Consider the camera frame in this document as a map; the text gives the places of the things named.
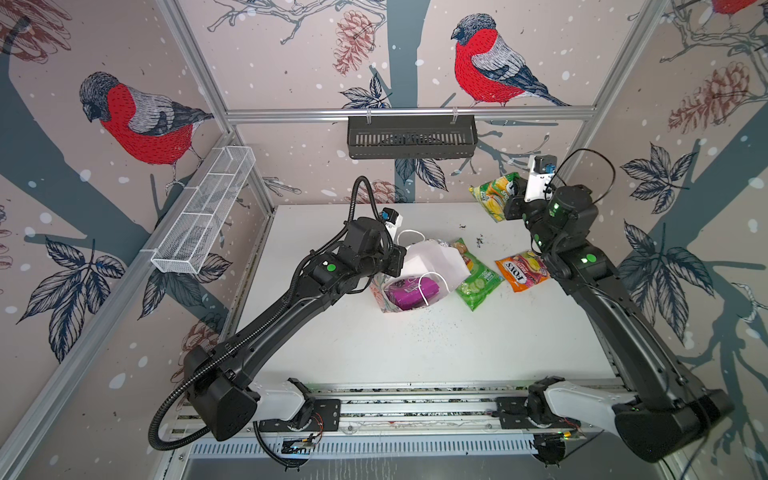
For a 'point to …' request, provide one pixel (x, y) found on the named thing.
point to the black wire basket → (417, 139)
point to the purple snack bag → (407, 294)
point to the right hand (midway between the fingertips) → (517, 174)
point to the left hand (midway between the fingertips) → (411, 246)
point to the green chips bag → (482, 281)
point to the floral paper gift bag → (430, 259)
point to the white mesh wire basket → (184, 244)
